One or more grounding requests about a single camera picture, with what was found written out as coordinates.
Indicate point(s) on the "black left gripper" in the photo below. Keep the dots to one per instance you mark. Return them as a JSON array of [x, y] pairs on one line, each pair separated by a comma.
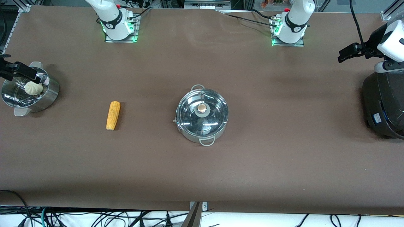
[[371, 44]]

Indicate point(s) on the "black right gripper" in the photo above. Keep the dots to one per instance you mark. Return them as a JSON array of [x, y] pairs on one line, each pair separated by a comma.
[[16, 70]]

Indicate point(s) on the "yellow corn cob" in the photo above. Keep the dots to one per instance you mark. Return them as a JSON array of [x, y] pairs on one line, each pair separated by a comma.
[[113, 115]]

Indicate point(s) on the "glass lid with knob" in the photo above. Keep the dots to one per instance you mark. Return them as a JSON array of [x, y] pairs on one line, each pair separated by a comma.
[[192, 116]]

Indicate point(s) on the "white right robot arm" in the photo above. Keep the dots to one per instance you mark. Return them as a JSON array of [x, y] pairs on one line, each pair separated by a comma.
[[110, 19]]

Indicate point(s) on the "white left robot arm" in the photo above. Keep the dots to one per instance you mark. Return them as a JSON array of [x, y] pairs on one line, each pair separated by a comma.
[[296, 19]]

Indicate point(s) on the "steel steamer pot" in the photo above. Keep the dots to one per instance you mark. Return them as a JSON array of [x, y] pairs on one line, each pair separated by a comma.
[[44, 97]]

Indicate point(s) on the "white steamed bun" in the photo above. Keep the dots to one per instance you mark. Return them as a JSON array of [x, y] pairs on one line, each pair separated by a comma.
[[33, 89]]

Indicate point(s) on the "black rice cooker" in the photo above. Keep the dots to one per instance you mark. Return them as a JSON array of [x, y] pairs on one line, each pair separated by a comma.
[[383, 104]]

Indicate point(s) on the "grey metal box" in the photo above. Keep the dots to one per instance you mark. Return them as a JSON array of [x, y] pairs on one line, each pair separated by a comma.
[[206, 3]]

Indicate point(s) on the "brown table cover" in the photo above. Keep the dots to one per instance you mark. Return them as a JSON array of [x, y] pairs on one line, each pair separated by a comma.
[[202, 170]]

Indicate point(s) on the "dark stand leg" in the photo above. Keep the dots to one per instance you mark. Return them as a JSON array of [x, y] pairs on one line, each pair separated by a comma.
[[192, 219]]

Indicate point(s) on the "aluminium frame profile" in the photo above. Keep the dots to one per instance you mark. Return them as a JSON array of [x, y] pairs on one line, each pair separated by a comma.
[[9, 34], [391, 11]]

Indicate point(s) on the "metal base plate green light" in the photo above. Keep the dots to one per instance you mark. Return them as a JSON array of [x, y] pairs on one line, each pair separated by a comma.
[[274, 41], [136, 31]]

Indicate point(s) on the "small metal edge bracket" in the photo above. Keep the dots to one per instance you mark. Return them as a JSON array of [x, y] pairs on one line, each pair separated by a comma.
[[204, 205]]

